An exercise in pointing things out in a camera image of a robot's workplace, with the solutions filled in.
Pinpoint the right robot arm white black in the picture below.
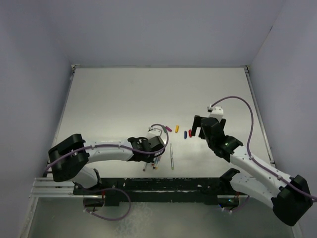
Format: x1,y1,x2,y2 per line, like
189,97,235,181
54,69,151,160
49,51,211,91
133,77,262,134
192,116,313,227

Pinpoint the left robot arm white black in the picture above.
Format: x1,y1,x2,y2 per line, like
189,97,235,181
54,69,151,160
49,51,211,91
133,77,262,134
47,134,166,194

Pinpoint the yellow marker pen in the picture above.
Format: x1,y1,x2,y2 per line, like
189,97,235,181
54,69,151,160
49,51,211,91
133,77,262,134
155,156,161,170

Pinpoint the blue marker pen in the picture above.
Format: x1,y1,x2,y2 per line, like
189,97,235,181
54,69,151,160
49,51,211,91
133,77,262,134
153,156,160,169

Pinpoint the green marker pen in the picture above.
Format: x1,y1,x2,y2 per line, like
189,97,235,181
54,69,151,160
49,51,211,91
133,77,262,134
170,143,174,170

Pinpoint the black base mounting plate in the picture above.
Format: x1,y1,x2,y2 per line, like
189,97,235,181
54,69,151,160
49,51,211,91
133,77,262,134
73,178,240,209

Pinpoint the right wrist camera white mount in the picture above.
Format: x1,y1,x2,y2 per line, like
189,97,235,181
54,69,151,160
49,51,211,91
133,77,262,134
208,105,224,122

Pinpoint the aluminium rail right table edge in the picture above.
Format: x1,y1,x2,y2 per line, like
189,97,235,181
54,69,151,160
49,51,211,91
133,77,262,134
243,65,276,167

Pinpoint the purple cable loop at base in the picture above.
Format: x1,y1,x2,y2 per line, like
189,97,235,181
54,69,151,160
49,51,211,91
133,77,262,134
83,188,133,221

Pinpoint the aluminium rail front edge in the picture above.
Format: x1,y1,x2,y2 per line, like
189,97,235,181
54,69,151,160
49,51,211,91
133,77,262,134
30,178,74,198

